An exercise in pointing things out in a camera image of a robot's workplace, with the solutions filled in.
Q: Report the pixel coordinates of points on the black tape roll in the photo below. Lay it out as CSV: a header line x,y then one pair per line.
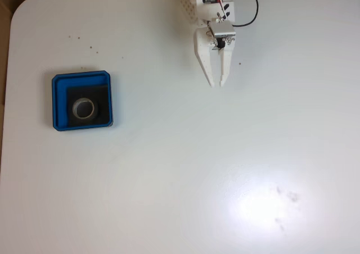
x,y
75,110

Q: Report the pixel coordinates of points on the white camera box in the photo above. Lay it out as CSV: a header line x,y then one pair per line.
x,y
222,28

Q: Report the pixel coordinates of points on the blue square box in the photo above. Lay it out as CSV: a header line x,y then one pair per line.
x,y
60,96

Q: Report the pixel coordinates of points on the black foam pad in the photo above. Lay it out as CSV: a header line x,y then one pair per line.
x,y
104,96

